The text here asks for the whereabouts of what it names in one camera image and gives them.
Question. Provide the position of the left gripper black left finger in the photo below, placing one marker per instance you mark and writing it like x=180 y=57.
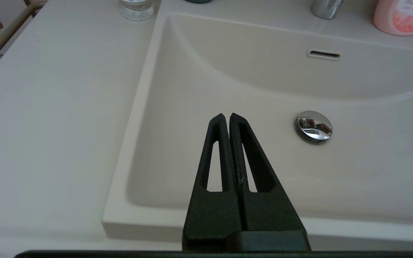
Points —
x=210 y=215

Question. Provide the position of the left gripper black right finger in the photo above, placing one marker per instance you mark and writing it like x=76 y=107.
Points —
x=267 y=211

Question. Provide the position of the chrome faucet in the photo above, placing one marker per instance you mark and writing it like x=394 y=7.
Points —
x=326 y=9

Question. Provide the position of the beige sink basin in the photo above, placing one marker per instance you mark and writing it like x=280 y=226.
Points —
x=353 y=172

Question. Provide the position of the chrome drain stopper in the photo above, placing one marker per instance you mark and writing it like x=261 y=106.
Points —
x=314 y=127

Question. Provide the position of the dark grey pump bottle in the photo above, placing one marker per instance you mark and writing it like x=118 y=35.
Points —
x=198 y=1

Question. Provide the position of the empty clear plastic bottle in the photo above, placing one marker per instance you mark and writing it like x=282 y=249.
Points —
x=136 y=9

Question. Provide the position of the pink soap pump bottle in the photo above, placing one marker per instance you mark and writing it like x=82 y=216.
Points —
x=403 y=18

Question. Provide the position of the beige towel rail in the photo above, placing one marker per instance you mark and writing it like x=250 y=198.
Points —
x=4 y=40

